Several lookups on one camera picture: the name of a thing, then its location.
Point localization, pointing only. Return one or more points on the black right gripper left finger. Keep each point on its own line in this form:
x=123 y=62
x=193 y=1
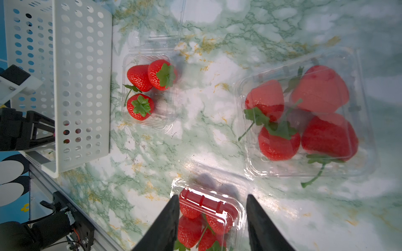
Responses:
x=163 y=233

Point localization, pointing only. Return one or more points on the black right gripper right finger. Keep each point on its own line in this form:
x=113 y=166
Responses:
x=263 y=234

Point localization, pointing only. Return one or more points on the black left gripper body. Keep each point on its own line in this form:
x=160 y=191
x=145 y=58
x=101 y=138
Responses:
x=14 y=130

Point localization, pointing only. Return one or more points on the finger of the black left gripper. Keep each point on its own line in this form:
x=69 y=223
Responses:
x=40 y=121
x=34 y=143

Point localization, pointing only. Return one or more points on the white perforated plastic basket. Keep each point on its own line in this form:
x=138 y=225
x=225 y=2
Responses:
x=68 y=46

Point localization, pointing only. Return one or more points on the red strawberry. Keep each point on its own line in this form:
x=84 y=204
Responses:
x=328 y=138
x=279 y=141
x=189 y=233
x=139 y=79
x=264 y=104
x=190 y=204
x=140 y=106
x=222 y=223
x=162 y=75
x=321 y=89

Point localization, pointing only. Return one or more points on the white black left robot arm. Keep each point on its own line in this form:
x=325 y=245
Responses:
x=35 y=235

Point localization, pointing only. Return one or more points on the aluminium front rail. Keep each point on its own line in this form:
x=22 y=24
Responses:
x=42 y=182

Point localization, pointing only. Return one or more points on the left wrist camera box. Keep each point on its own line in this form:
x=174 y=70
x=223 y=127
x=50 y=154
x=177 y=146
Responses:
x=15 y=81

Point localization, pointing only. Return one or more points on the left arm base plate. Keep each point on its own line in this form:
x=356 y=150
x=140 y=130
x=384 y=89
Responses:
x=81 y=226

